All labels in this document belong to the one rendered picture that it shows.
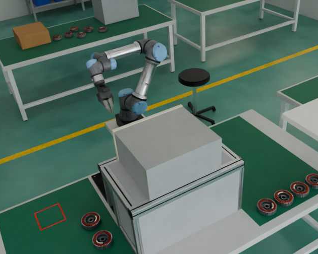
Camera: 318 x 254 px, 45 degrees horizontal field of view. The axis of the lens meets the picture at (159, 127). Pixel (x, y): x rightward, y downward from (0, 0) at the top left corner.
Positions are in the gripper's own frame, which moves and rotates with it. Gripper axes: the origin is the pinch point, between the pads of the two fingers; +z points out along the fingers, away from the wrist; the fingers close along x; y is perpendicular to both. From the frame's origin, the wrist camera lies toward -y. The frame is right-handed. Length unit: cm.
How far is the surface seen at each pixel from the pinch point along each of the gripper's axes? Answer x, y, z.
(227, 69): -238, 216, -27
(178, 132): -14, -56, 29
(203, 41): -224, 225, -77
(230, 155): -40, -51, 51
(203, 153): -17, -66, 43
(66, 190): 41, 23, 38
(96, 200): 28, 8, 50
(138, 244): 24, -43, 74
